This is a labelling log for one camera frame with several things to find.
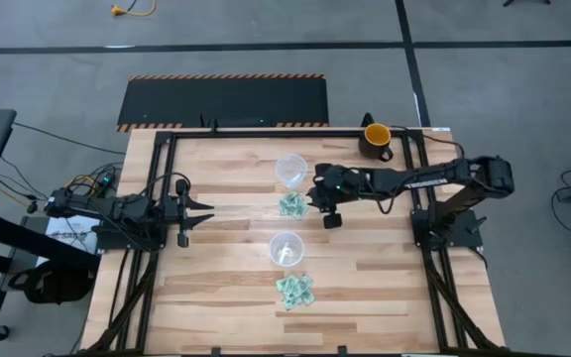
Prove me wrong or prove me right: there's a black power strip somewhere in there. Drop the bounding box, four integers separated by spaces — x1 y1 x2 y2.
74 171 118 199

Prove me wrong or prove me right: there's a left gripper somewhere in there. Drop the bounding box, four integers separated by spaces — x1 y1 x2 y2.
159 178 216 248

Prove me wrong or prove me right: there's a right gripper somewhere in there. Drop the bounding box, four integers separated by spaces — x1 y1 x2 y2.
313 163 365 231

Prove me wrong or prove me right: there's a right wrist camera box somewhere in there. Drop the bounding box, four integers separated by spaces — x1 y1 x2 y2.
306 183 327 213

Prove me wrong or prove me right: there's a black bag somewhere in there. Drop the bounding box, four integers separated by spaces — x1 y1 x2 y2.
7 260 96 304

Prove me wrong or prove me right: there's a black mug yellow inside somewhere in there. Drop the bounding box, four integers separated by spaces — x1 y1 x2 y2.
357 122 395 164

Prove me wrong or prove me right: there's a yellow cable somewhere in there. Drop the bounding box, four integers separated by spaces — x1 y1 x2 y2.
59 173 101 214

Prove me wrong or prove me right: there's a black hazard-striped floor mat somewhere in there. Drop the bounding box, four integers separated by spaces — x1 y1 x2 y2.
115 73 330 134

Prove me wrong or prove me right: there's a clear plastic cup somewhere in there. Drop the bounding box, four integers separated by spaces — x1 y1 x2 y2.
274 153 309 189
269 231 305 269

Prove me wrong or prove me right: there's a white printed paper sheet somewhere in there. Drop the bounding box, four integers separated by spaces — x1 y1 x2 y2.
37 213 102 269

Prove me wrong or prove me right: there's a yellow extension cord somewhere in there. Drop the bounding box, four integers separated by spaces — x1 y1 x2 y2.
110 0 158 18

